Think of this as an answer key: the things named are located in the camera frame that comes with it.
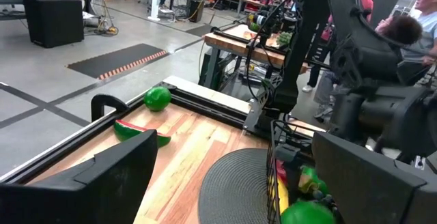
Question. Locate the black cabinet box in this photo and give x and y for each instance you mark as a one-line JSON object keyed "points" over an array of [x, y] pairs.
{"points": [[53, 20]]}

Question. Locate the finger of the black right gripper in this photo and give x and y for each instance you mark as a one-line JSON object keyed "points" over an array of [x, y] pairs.
{"points": [[293, 176]]}

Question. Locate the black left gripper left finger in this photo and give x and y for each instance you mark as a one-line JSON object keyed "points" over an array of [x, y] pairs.
{"points": [[119, 183]]}

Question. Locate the round grey woven placemat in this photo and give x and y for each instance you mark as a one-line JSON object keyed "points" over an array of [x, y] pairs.
{"points": [[235, 186]]}

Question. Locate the black plastic grape bunch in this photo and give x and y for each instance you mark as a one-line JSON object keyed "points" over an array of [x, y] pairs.
{"points": [[322, 196]]}

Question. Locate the wooden top workbench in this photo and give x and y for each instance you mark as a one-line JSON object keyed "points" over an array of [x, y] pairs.
{"points": [[232, 44]]}

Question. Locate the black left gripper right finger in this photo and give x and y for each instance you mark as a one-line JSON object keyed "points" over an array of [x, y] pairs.
{"points": [[358, 190]]}

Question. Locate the plastic watermelon slice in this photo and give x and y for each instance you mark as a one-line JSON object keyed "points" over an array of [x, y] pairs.
{"points": [[129, 132]]}

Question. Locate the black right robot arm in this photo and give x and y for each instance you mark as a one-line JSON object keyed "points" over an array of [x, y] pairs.
{"points": [[307, 46]]}

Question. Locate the black hazard-striped floor mat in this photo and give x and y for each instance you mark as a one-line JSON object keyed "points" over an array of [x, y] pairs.
{"points": [[112, 60]]}

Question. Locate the dark red chili pepper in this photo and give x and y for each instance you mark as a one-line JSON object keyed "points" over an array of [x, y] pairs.
{"points": [[280, 172]]}

